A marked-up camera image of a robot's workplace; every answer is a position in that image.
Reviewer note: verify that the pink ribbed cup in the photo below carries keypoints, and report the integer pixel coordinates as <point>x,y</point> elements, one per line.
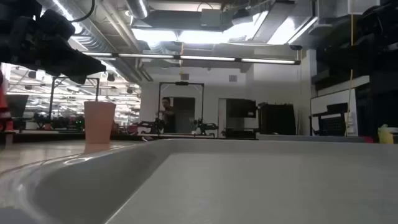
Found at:
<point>99,123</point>

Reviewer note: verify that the grey plastic tray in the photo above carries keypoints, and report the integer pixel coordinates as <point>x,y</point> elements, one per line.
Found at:
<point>217,186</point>

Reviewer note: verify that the dark grey monitor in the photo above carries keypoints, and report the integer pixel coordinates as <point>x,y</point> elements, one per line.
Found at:
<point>17,105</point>

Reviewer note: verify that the black cabinet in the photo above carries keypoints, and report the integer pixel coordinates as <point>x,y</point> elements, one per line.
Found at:
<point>373,109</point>

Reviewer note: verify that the person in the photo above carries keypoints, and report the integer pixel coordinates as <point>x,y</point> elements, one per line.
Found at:
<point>168,116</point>

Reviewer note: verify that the yellow plastic object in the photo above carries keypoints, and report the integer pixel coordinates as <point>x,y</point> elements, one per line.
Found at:
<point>385,135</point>

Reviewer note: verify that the black perforated cart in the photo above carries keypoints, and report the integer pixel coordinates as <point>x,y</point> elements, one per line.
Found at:
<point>332,124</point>

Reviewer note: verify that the long linear ceiling light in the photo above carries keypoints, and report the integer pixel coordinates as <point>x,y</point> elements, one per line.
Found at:
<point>205,58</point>

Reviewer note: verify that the black equipment case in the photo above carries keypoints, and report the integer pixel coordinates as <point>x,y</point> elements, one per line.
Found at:
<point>276,119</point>

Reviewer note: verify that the black monitor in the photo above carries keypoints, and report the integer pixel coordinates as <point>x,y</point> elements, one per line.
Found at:
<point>241,108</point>

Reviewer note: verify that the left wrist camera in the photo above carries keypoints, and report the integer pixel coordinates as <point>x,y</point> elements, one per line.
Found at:
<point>57,25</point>

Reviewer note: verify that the black robot station frame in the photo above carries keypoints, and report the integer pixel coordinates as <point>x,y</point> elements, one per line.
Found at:
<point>181,83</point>
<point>51,99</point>

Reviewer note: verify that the silver ventilation duct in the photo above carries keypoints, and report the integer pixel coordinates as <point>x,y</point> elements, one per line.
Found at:
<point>102,28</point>

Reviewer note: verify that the black ceiling camera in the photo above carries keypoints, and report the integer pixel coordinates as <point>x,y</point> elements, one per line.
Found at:
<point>295,47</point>

